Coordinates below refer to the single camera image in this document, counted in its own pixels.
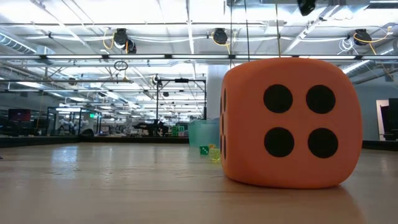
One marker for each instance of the teal plastic bin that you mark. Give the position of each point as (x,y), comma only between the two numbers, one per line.
(202,132)

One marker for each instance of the small green die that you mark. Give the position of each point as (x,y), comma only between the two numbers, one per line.
(204,150)

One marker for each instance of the small lime die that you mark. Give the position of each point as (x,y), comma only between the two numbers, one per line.
(214,154)

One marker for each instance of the orange foam die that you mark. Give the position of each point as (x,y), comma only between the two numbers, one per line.
(292,124)

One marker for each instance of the white building column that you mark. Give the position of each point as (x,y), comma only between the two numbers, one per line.
(214,93)

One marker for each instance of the overhead light bar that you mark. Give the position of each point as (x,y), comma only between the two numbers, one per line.
(199,57)

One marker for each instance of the dark background monitor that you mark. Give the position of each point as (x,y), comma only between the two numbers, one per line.
(19,114)

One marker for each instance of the dark equipment stand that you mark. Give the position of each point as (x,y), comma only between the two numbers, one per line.
(393,118)

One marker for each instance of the black background stand frame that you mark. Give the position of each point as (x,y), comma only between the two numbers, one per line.
(157,109)

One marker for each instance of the glass robot enclosure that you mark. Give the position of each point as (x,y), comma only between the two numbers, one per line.
(74,121)

